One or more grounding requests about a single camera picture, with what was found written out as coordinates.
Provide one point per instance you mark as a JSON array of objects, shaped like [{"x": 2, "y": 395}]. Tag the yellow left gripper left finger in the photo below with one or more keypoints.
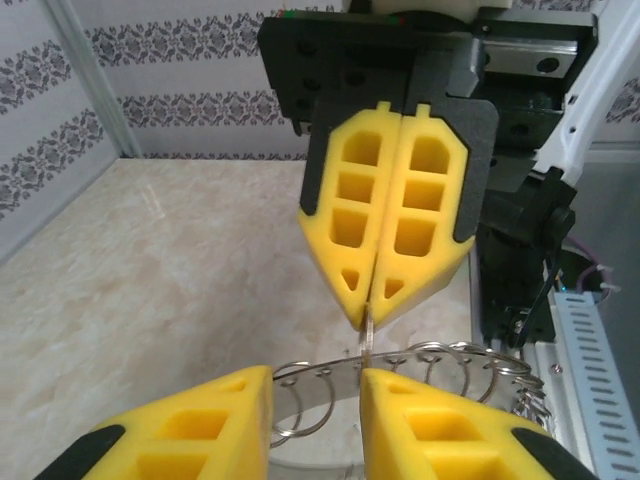
[{"x": 190, "y": 435}]

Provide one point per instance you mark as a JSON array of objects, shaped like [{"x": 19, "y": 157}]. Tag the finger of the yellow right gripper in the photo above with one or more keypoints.
[
  {"x": 425, "y": 260},
  {"x": 330, "y": 200}
]

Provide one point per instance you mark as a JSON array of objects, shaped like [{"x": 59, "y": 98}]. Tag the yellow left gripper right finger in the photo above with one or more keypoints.
[{"x": 440, "y": 440}]

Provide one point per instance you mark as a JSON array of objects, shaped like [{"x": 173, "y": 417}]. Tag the metal strip with key rings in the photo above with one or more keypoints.
[{"x": 325, "y": 395}]

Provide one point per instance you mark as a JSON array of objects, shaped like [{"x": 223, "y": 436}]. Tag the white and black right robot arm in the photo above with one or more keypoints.
[{"x": 525, "y": 225}]

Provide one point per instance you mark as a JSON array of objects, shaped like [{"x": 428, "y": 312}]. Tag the grey metal sheet panel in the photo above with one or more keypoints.
[{"x": 615, "y": 210}]

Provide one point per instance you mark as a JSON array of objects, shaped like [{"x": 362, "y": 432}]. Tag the aluminium frame post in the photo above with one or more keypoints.
[{"x": 90, "y": 75}]

